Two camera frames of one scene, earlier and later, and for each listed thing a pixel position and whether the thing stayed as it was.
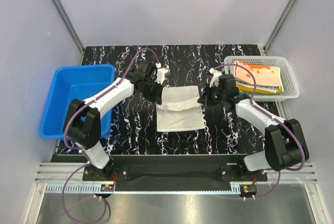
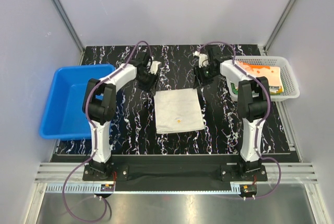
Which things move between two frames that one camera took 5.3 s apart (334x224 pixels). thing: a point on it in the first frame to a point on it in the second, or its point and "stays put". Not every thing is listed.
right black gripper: (205, 98) to (199, 80)
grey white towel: (179, 109) stays put
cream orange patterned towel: (266, 75) stays put
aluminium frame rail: (68, 178) stays put
